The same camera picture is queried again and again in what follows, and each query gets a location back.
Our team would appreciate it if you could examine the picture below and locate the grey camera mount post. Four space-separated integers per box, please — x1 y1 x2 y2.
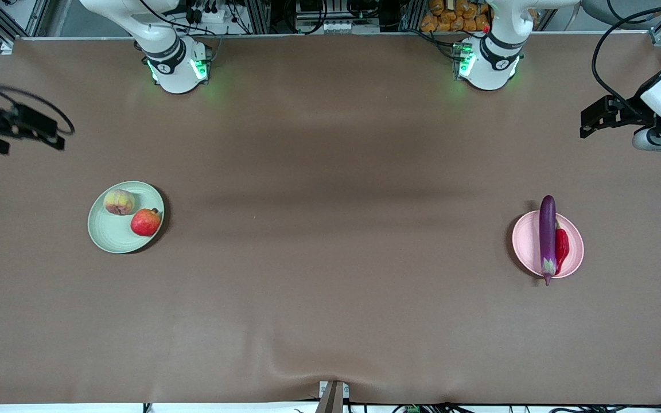
315 380 350 413

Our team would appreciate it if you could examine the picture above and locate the white power strip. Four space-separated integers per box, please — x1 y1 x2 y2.
188 2 229 24

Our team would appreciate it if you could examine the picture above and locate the large table cover mat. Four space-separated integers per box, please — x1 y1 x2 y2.
0 33 661 406

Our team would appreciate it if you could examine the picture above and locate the long purple eggplant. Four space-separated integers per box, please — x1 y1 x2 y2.
539 195 558 286

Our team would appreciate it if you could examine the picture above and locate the yellow-pink peach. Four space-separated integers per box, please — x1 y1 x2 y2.
104 189 136 216

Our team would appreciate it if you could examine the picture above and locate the pink round plate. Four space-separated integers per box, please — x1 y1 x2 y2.
512 210 585 279

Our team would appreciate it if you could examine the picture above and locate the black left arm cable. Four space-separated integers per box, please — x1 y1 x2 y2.
591 0 661 112

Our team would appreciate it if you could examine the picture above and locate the red chili pepper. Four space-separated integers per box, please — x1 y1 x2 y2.
554 221 570 275

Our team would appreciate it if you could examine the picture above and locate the pile of orange items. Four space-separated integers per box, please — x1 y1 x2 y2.
421 0 491 33

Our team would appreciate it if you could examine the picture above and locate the black right gripper cable loop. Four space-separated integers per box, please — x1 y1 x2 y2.
0 84 76 137

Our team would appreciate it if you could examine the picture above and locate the red pomegranate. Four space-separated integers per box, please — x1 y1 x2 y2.
130 208 162 237

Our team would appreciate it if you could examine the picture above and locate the light green round plate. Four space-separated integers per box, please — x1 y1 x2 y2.
87 181 166 254

